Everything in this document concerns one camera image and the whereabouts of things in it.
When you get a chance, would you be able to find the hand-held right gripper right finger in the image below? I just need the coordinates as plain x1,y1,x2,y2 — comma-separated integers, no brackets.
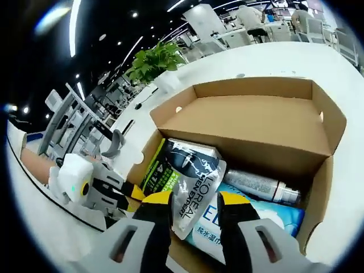
218,191,338,273

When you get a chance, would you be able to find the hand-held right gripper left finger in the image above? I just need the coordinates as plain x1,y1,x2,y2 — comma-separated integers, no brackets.
70,191,174,273

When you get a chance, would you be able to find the light blue wet wipes pack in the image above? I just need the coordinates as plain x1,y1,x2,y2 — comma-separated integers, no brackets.
183,181,307,265

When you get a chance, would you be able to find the green black packet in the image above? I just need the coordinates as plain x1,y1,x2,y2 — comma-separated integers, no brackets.
139,138,183,197

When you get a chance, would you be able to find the silver spray bottle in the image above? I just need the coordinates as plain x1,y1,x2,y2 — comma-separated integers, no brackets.
223,169,302,204

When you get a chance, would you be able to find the black silver soft pouch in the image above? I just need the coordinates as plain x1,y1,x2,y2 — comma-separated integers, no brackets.
163,139,228,241

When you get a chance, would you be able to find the brown cardboard shoe box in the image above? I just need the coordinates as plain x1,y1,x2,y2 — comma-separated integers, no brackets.
126,76,348,273

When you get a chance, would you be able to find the grey curved stand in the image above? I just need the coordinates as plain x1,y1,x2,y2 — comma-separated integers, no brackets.
101,129,125,159

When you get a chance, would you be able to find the black notebook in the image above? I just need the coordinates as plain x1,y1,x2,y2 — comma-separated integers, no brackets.
121,119,135,135

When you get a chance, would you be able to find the grey metal rack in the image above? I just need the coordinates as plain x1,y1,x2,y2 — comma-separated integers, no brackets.
38,82,99,160

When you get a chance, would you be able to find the green potted plant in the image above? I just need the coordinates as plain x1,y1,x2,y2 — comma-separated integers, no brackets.
125,41,187,93

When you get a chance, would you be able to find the long ceiling light strip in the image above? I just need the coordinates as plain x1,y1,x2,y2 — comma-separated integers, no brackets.
69,0,82,57

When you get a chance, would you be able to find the white mesh office chair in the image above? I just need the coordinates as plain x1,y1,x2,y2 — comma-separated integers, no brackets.
196,41,227,57
335,28,359,65
305,16,325,43

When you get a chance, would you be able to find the white square pillar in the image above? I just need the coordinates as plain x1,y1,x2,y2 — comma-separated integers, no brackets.
182,4,225,38

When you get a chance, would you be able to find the black stool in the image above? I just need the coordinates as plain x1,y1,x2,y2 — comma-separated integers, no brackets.
247,27,270,44

